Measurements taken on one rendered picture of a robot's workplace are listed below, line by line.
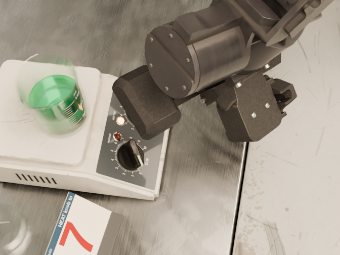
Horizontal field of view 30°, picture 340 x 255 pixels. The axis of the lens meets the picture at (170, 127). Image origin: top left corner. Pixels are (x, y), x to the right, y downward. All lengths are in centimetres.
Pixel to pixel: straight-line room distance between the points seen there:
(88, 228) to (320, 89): 33
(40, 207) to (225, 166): 22
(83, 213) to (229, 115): 23
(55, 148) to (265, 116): 23
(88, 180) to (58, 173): 3
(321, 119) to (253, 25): 33
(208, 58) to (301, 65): 37
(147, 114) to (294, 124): 28
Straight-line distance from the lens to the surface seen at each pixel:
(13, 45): 88
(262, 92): 60
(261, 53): 53
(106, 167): 71
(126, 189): 72
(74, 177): 71
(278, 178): 76
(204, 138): 78
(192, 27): 46
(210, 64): 47
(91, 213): 73
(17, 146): 71
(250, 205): 75
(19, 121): 72
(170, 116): 57
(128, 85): 56
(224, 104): 58
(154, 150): 73
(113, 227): 74
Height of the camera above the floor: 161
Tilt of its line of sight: 65 degrees down
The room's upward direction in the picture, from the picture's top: 8 degrees counter-clockwise
